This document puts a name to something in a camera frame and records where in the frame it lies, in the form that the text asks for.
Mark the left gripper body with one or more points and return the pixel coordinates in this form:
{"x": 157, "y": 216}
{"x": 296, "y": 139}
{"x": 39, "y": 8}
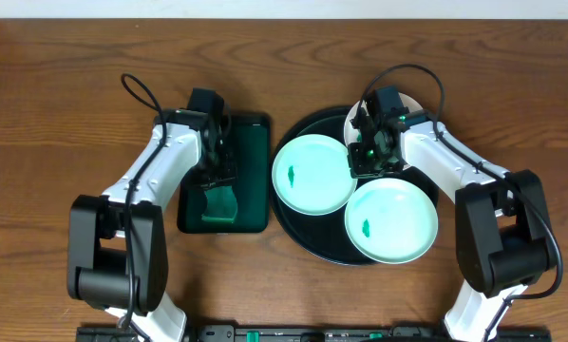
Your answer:
{"x": 216, "y": 177}

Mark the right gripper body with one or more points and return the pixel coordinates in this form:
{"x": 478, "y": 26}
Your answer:
{"x": 370, "y": 161}

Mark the green sponge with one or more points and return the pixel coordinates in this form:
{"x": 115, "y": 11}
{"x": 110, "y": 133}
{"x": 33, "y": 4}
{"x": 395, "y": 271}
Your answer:
{"x": 221, "y": 205}

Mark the mint plate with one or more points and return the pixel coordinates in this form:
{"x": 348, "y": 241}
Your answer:
{"x": 311, "y": 175}
{"x": 391, "y": 221}

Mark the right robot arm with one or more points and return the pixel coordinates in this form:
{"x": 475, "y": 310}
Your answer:
{"x": 505, "y": 246}

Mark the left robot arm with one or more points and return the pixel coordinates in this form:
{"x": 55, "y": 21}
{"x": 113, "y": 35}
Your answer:
{"x": 117, "y": 259}

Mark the black rectangular tray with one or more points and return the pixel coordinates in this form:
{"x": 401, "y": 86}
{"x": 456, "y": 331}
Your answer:
{"x": 250, "y": 138}

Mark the black round tray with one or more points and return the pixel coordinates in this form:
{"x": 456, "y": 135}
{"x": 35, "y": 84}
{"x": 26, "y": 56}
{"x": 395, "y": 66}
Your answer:
{"x": 325, "y": 236}

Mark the white plate with green stain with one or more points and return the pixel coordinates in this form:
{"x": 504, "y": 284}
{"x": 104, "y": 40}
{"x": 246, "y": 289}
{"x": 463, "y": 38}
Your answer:
{"x": 414, "y": 102}

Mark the mint plate front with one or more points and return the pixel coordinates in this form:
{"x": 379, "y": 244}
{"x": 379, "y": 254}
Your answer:
{"x": 391, "y": 221}

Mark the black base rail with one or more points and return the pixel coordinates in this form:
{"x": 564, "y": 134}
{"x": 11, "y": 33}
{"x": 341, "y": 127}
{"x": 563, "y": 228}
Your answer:
{"x": 228, "y": 333}

